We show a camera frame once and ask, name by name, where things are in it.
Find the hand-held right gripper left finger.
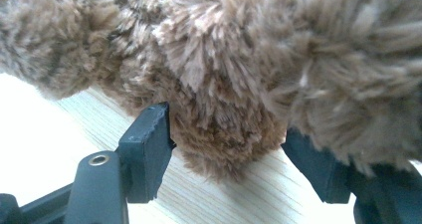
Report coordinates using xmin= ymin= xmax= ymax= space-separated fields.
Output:
xmin=64 ymin=102 xmax=177 ymax=224

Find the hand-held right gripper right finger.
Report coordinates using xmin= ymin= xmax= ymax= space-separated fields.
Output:
xmin=281 ymin=127 xmax=422 ymax=224

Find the brown teddy bear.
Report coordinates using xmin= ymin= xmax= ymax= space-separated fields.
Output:
xmin=0 ymin=0 xmax=422 ymax=182

